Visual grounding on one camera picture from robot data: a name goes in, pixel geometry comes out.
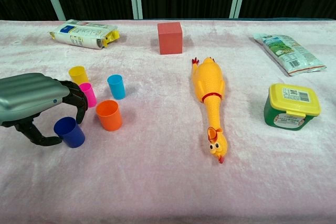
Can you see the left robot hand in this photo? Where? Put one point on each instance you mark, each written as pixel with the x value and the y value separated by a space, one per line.
pixel 29 90

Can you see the yellow plastic cup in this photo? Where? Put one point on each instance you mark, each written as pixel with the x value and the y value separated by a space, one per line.
pixel 78 75

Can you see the pink plastic cup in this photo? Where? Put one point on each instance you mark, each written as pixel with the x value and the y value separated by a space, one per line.
pixel 90 96

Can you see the light blue plastic cup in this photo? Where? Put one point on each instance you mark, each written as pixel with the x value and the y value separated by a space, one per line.
pixel 116 89

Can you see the large orange plastic cup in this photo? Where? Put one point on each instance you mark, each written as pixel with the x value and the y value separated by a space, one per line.
pixel 110 119

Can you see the white and yellow snack bag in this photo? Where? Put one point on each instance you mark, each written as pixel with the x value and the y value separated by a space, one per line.
pixel 81 33

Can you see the red foam cube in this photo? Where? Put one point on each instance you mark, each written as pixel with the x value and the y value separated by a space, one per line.
pixel 170 41

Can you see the pink plush table cloth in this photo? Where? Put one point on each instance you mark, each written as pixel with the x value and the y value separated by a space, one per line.
pixel 157 182

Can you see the yellow rubber chicken toy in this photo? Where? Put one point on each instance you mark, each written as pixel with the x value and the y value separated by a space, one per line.
pixel 210 82

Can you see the green tub with yellow lid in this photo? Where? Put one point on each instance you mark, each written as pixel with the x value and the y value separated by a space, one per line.
pixel 291 103

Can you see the green and white snack bag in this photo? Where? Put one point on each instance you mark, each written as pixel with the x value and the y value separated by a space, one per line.
pixel 288 51

